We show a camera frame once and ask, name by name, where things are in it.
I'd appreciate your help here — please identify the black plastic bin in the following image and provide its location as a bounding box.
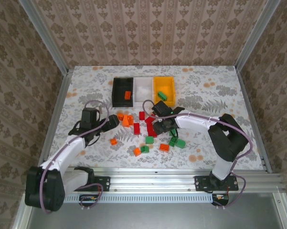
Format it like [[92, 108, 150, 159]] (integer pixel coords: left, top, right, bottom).
[[111, 76, 136, 108]]

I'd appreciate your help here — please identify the white translucent plastic bin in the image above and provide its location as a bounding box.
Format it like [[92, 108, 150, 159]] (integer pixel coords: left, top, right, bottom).
[[133, 76, 156, 105]]

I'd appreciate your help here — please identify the yellow plastic bin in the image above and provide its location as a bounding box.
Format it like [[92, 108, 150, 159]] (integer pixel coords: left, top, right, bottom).
[[153, 75, 177, 107]]

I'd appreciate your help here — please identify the floral tablecloth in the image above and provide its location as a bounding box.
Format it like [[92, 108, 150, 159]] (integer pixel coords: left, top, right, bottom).
[[46, 65, 265, 170]]

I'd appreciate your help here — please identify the left small connector board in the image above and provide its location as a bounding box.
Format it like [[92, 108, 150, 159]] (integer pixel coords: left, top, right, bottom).
[[79, 194, 98, 203]]

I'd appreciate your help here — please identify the small connector board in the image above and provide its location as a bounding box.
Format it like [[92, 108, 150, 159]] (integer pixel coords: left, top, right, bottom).
[[79, 194, 98, 203], [212, 193, 230, 203]]

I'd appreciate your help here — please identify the grey metal base panel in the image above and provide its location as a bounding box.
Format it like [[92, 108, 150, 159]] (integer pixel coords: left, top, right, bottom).
[[13, 192, 287, 229]]

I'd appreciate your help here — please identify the right small connector board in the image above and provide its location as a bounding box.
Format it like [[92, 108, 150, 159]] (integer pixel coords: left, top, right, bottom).
[[212, 193, 230, 203]]

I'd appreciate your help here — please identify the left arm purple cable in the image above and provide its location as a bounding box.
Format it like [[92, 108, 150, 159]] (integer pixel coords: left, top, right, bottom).
[[39, 100, 110, 214]]

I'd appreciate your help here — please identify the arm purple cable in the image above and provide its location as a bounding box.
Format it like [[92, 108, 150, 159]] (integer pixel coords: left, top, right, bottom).
[[142, 99, 254, 210], [39, 100, 110, 214]]

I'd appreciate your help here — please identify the left aluminium side rail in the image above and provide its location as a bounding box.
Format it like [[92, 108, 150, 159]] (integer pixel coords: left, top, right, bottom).
[[39, 68, 74, 167]]

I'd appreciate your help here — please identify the aluminium side rail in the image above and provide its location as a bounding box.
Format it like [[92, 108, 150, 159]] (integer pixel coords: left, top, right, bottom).
[[235, 65, 273, 174], [39, 68, 74, 167]]

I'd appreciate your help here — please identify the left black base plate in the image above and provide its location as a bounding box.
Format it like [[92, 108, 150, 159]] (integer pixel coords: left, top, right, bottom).
[[75, 176, 110, 192]]

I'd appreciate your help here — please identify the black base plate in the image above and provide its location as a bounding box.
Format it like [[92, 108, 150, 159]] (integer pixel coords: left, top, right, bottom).
[[194, 175, 239, 192], [75, 176, 110, 192]]

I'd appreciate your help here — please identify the aluminium mounting rail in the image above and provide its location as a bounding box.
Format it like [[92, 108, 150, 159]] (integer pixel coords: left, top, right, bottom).
[[62, 167, 281, 195]]

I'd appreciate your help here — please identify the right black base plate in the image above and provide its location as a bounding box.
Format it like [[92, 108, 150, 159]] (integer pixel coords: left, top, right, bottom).
[[194, 175, 239, 192]]

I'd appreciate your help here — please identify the white slotted cable duct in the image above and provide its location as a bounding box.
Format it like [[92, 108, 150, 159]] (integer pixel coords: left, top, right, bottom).
[[63, 193, 214, 204]]

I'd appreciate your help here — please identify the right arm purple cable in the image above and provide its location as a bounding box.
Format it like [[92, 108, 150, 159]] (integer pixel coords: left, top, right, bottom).
[[142, 99, 254, 210]]

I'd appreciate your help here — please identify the right aluminium side rail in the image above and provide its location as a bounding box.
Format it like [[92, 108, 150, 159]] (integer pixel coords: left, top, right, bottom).
[[235, 65, 273, 174]]

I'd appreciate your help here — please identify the left aluminium frame post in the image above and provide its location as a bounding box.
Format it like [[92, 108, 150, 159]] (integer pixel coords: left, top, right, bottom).
[[18, 0, 69, 74]]

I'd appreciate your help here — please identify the aluminium frame post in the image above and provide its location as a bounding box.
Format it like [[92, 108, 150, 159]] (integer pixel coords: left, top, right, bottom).
[[18, 0, 69, 74], [236, 0, 281, 70]]

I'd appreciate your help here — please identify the right aluminium frame post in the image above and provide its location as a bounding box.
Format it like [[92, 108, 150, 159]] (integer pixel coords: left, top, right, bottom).
[[236, 0, 281, 70]]

